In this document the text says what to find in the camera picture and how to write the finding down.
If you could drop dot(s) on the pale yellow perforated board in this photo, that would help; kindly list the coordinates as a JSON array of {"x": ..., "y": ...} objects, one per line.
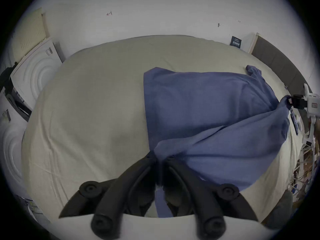
[{"x": 30, "y": 34}]

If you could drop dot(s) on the dark blue card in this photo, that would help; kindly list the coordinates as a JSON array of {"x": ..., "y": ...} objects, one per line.
[{"x": 235, "y": 42}]

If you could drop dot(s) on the grey padded headboard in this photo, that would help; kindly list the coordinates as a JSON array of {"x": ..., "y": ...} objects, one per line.
[{"x": 277, "y": 59}]

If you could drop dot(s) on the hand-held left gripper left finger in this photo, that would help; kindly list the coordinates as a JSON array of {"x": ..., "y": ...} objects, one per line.
[{"x": 117, "y": 191}]

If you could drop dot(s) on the blue shirt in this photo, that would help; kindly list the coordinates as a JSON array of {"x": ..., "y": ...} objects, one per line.
[{"x": 205, "y": 104}]

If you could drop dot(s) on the blue and white card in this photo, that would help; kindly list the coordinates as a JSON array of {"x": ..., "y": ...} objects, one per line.
[{"x": 295, "y": 121}]

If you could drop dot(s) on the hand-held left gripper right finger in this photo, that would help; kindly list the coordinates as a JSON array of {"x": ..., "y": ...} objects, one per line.
[{"x": 192, "y": 191}]

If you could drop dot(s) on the bed with beige sheet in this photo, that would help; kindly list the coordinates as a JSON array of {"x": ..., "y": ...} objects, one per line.
[{"x": 95, "y": 104}]

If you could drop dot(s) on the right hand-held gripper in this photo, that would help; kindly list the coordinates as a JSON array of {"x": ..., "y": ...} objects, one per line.
[{"x": 312, "y": 104}]

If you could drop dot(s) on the white washing machine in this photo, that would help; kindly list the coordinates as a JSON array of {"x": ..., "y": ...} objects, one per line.
[
  {"x": 37, "y": 69},
  {"x": 11, "y": 149}
]

